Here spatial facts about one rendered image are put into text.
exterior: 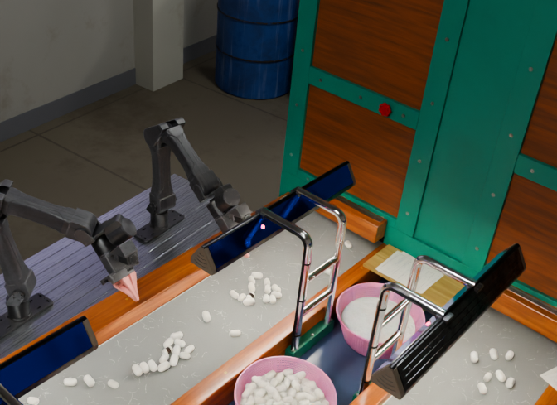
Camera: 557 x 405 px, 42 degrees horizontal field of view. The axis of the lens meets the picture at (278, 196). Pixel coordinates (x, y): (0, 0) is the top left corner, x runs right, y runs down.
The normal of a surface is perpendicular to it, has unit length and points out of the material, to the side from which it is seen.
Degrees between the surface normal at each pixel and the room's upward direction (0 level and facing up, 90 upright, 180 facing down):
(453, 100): 90
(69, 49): 90
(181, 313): 0
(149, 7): 90
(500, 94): 90
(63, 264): 0
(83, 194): 0
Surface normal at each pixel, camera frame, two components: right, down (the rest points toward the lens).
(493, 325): 0.08, -0.83
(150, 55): -0.58, 0.41
